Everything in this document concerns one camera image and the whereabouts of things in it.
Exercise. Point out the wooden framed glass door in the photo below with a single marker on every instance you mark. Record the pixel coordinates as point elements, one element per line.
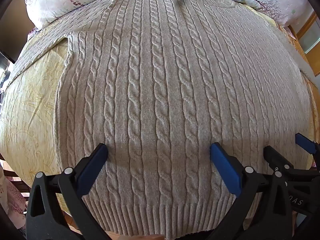
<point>306,25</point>

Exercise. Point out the pink floral pillow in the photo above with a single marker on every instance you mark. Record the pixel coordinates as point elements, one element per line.
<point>62,0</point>

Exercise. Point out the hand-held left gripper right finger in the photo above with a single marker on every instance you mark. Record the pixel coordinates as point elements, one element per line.
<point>225,167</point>

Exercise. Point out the pink floral cloth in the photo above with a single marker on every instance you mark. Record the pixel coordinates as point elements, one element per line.
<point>11,200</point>

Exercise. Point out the yellow patterned bed sheet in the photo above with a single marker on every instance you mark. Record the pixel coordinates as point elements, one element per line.
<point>32,110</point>

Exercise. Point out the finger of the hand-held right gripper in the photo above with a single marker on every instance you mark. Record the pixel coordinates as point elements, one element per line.
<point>306,143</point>
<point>276,157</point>

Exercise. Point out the orange patterned blanket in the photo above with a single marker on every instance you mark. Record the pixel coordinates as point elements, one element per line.
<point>298,48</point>

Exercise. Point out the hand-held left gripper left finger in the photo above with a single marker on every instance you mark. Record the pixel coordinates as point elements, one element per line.
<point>93,166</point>

